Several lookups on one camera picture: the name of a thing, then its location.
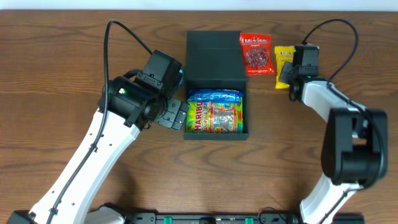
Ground yellow candy bag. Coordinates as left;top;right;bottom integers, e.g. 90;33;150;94
274;45;295;89

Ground green Haribo worms bag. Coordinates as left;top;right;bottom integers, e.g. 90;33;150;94
186;101;243;134

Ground long blue snack packet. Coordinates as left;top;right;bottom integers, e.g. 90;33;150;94
187;89;243;103

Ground dark green box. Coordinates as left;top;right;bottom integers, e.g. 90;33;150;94
183;30;249;141

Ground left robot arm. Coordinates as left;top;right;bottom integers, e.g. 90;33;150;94
8;73;188;223

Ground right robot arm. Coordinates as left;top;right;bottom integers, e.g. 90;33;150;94
279;62;388;223

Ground red candy bag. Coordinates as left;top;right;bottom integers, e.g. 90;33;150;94
239;33;275;76

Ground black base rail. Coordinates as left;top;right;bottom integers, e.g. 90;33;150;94
124;212;364;224

